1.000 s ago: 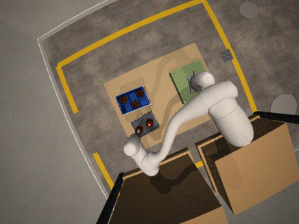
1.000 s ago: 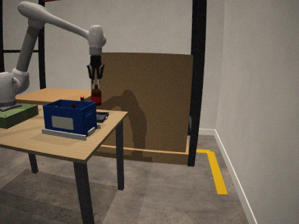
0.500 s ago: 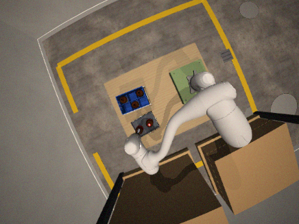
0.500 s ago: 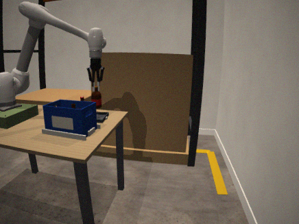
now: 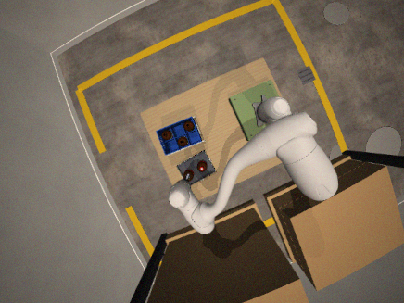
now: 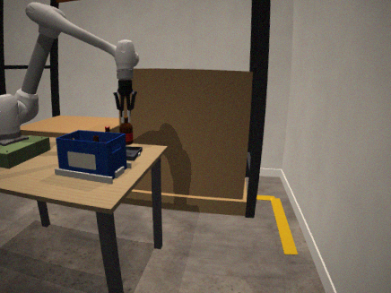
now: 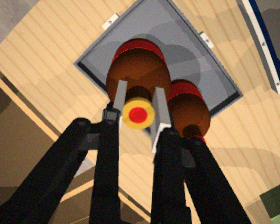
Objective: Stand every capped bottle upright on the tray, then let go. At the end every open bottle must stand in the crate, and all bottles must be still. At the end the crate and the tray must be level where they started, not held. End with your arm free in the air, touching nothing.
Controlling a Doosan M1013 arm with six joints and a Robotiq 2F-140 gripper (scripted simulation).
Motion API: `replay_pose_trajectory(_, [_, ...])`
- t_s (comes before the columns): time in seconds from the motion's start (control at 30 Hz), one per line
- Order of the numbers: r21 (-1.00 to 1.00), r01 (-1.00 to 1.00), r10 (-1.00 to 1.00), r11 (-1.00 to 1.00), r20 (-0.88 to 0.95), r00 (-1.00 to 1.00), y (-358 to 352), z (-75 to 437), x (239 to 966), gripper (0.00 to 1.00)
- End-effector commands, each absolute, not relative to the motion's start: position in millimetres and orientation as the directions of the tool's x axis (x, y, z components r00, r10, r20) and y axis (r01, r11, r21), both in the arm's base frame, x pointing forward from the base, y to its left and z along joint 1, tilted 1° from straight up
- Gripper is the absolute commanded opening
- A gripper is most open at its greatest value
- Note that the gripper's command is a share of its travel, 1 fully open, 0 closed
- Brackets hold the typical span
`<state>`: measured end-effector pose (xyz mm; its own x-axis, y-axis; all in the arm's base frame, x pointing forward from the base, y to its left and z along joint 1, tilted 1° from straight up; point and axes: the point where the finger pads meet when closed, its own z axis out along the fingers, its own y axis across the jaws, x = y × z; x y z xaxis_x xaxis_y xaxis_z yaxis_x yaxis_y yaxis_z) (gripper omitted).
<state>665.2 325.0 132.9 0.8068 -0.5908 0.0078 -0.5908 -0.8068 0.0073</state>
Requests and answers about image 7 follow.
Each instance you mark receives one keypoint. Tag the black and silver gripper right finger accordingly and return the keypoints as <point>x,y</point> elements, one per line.
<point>213,197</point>

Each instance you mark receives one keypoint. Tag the brown bottle with yellow cap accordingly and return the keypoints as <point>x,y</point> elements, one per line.
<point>141,63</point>

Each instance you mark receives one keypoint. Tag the white flat rail with screws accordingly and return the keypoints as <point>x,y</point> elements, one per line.
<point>257,36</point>

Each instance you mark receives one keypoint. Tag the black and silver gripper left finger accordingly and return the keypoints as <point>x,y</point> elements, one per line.
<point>38,196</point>

